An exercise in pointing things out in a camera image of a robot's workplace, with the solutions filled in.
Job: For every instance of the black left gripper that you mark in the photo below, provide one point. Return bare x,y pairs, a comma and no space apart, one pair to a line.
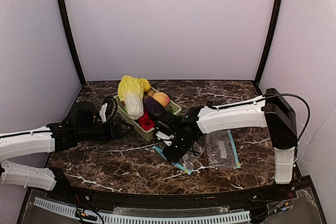
115,128

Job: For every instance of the clear zip bag blue zipper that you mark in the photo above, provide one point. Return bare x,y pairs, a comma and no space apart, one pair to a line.
186,163

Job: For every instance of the purple eggplant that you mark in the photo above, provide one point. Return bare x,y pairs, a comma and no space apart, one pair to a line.
153,108

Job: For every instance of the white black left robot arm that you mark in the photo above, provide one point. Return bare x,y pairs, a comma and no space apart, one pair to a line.
83,123

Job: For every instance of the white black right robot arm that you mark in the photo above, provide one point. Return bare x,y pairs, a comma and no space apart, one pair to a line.
270,110

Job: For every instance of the red bell pepper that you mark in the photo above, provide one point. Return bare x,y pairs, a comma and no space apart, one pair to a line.
145,122

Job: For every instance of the yellow napa cabbage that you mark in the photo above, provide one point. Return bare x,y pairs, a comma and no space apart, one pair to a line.
131,91

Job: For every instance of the orange pink peach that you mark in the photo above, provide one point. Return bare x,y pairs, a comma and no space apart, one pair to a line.
162,98

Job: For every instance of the yellow lemon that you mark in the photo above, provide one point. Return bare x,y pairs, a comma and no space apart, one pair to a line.
146,84

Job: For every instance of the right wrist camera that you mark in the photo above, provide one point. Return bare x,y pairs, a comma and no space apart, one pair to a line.
166,138

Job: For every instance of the black front rail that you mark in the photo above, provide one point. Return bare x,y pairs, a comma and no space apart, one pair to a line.
246,198

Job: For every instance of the black frame post left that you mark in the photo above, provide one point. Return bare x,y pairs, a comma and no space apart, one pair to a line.
70,41

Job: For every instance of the black frame post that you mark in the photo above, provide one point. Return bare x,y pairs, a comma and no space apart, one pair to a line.
70,41
268,42

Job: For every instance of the black frame post right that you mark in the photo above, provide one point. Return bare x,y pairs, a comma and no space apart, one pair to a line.
268,42

